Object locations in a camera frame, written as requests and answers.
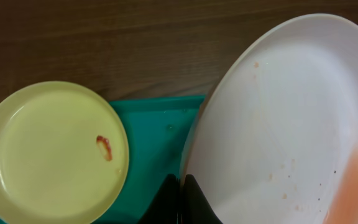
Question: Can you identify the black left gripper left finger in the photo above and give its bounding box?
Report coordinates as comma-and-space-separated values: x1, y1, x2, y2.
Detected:
137, 174, 180, 224

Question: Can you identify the teal plastic tray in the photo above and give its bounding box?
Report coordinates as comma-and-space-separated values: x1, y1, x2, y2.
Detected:
0, 96, 202, 223

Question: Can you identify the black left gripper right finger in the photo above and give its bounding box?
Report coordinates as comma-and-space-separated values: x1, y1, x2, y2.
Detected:
182, 174, 222, 224

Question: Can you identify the white plate with orange smear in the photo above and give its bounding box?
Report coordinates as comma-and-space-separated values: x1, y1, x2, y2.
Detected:
181, 14, 358, 223

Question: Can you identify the yellow plate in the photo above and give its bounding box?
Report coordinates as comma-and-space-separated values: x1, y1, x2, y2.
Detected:
0, 82, 129, 223

